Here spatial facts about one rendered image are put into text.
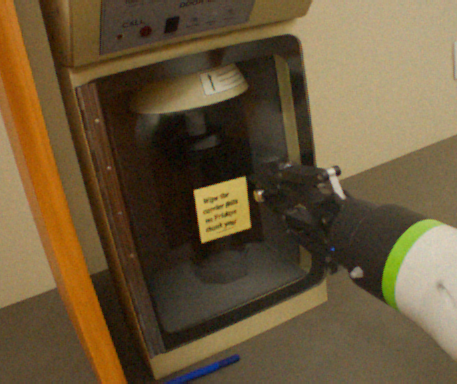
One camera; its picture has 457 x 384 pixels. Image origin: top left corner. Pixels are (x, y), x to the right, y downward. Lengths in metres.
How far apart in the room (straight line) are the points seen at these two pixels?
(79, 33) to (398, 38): 1.07
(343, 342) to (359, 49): 0.82
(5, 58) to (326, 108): 0.96
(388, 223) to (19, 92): 0.37
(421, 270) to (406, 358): 0.36
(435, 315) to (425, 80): 1.21
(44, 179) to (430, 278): 0.38
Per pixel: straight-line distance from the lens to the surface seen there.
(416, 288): 0.45
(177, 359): 0.81
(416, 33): 1.54
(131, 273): 0.70
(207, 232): 0.72
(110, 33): 0.58
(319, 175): 0.56
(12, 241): 1.12
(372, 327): 0.85
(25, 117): 0.53
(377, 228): 0.49
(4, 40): 0.52
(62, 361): 0.92
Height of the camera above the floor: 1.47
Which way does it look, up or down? 23 degrees down
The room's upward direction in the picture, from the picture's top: 10 degrees counter-clockwise
